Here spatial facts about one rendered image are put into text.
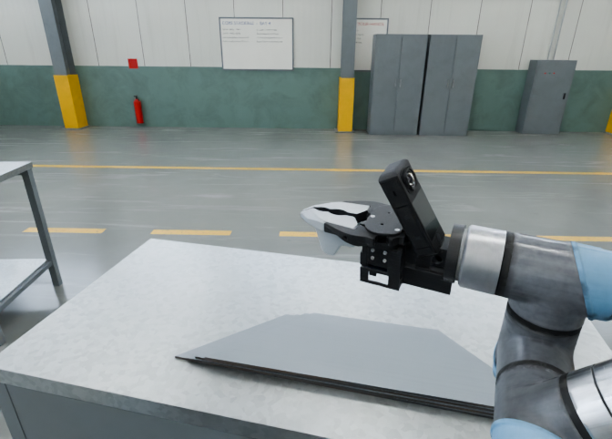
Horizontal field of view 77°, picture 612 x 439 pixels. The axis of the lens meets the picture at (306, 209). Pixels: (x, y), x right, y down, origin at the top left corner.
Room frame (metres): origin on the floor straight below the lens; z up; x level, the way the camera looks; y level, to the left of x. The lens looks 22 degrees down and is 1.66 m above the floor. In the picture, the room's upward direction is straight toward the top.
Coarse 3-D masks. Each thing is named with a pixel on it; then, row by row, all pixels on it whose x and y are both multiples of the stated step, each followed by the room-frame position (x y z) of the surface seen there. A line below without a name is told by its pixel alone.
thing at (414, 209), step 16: (400, 160) 0.43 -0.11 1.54; (384, 176) 0.41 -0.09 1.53; (400, 176) 0.41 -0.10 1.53; (384, 192) 0.41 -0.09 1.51; (400, 192) 0.40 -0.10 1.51; (416, 192) 0.42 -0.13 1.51; (400, 208) 0.41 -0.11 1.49; (416, 208) 0.40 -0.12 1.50; (416, 224) 0.40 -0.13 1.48; (432, 224) 0.42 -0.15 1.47; (416, 240) 0.40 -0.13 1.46; (432, 240) 0.40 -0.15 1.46
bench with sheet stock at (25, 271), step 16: (0, 176) 2.21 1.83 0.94; (32, 176) 2.50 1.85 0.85; (32, 192) 2.46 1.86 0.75; (32, 208) 2.46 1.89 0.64; (48, 240) 2.48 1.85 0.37; (48, 256) 2.46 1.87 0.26; (0, 272) 2.28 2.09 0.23; (16, 272) 2.28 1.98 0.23; (32, 272) 2.28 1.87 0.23; (0, 288) 2.09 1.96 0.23; (16, 288) 2.11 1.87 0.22; (0, 304) 1.94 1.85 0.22; (0, 336) 1.85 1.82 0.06
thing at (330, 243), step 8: (312, 208) 0.49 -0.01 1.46; (304, 216) 0.49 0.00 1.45; (312, 216) 0.47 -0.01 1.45; (320, 216) 0.47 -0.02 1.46; (328, 216) 0.47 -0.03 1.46; (336, 216) 0.47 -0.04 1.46; (344, 216) 0.46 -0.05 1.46; (312, 224) 0.47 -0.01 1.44; (320, 224) 0.46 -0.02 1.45; (344, 224) 0.44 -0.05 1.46; (352, 224) 0.44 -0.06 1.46; (320, 232) 0.47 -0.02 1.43; (320, 240) 0.47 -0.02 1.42; (328, 240) 0.47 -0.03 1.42; (336, 240) 0.46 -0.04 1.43; (328, 248) 0.47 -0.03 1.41; (336, 248) 0.46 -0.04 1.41
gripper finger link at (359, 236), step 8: (328, 224) 0.45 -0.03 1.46; (336, 224) 0.45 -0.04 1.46; (328, 232) 0.45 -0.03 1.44; (336, 232) 0.44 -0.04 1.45; (344, 232) 0.43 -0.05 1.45; (352, 232) 0.42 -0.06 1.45; (360, 232) 0.42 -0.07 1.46; (368, 232) 0.42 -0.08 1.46; (344, 240) 0.43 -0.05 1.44; (352, 240) 0.42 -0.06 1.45; (360, 240) 0.42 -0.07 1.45; (368, 240) 0.41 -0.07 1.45; (376, 240) 0.42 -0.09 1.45
